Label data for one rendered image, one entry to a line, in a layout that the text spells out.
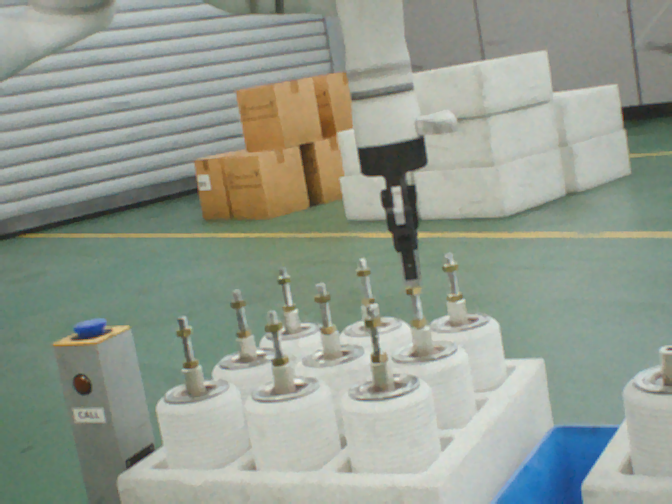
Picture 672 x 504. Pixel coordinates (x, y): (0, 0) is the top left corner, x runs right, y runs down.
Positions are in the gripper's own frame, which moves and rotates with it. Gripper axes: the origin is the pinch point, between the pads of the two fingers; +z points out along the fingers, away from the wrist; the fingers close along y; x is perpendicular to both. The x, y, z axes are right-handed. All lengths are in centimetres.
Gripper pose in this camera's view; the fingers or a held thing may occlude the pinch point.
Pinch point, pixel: (410, 266)
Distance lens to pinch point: 115.7
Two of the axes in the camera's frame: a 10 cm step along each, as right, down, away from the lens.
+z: 1.7, 9.7, 1.6
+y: -0.9, 1.8, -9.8
